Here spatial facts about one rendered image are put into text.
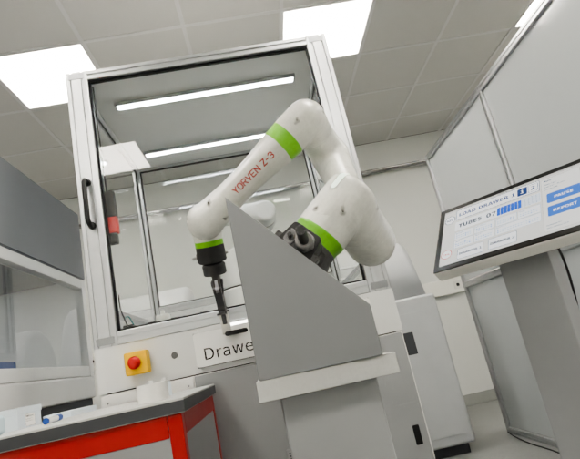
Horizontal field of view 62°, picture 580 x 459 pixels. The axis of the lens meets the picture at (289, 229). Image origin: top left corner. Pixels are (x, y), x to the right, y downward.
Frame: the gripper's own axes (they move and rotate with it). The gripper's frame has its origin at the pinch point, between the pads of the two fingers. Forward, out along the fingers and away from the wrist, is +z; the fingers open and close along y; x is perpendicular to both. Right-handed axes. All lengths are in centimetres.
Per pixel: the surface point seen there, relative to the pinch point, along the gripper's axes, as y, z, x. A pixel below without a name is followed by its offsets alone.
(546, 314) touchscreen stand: 18, 14, 99
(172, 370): 0.0, 11.7, -19.8
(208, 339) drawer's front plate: -0.8, 4.4, -6.3
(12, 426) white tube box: 37, 4, -52
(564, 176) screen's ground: 13, -27, 114
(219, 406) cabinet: 4.9, 25.2, -6.6
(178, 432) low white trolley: 60, 4, -9
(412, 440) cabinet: 12, 47, 52
